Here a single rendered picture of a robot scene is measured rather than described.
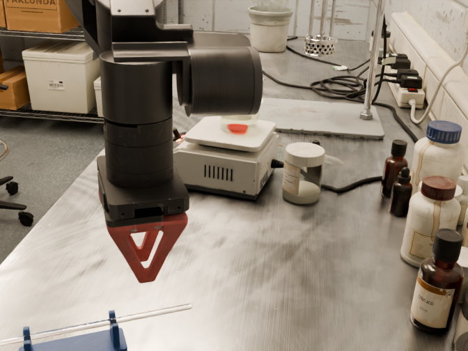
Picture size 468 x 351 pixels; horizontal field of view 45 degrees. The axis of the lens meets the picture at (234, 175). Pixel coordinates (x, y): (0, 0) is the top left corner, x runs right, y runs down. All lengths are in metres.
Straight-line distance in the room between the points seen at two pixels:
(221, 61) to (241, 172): 0.41
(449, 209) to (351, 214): 0.18
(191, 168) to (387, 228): 0.30
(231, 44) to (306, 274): 0.33
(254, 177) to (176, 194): 0.39
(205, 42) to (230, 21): 2.78
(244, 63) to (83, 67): 2.66
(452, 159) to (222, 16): 2.53
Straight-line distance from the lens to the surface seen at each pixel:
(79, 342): 0.60
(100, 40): 0.52
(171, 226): 0.49
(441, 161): 0.86
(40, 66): 3.19
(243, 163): 0.84
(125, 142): 0.46
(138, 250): 0.56
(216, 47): 0.49
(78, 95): 3.16
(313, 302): 0.67
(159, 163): 0.47
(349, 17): 3.25
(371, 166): 1.03
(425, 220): 0.73
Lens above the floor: 1.15
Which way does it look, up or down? 25 degrees down
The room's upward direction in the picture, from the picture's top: 2 degrees clockwise
